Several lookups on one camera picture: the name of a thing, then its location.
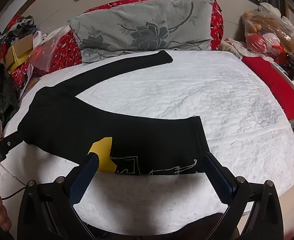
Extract black pants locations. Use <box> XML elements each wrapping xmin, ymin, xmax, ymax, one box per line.
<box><xmin>17</xmin><ymin>51</ymin><xmax>209</xmax><ymax>176</ymax></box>

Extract white quilted bedspread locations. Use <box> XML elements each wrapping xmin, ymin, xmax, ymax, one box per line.
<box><xmin>2</xmin><ymin>50</ymin><xmax>294</xmax><ymax>235</ymax></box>

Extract cardboard box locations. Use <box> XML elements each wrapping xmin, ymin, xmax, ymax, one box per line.
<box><xmin>1</xmin><ymin>34</ymin><xmax>33</xmax><ymax>74</ymax></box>

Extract clear plastic zip bag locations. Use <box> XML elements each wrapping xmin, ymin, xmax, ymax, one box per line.
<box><xmin>29</xmin><ymin>25</ymin><xmax>70</xmax><ymax>72</ymax></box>

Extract red cushion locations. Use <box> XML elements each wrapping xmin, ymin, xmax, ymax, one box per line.
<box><xmin>242</xmin><ymin>56</ymin><xmax>294</xmax><ymax>120</ymax></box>

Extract red patterned quilt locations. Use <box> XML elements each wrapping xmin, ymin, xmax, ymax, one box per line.
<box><xmin>10</xmin><ymin>0</ymin><xmax>224</xmax><ymax>89</ymax></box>

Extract white bottle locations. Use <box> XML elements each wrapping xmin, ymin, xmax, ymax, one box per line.
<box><xmin>33</xmin><ymin>30</ymin><xmax>43</xmax><ymax>48</ymax></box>

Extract white power strip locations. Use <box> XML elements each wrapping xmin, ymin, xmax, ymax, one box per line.
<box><xmin>271</xmin><ymin>62</ymin><xmax>294</xmax><ymax>90</ymax></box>

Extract bag of plush toys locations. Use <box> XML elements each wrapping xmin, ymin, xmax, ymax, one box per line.
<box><xmin>242</xmin><ymin>2</ymin><xmax>294</xmax><ymax>56</ymax></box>

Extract grey floral pillow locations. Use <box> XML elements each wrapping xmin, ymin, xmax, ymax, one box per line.
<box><xmin>69</xmin><ymin>0</ymin><xmax>214</xmax><ymax>63</ymax></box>

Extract black cable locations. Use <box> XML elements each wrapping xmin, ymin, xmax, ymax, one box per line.
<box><xmin>0</xmin><ymin>174</ymin><xmax>28</xmax><ymax>201</ymax></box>

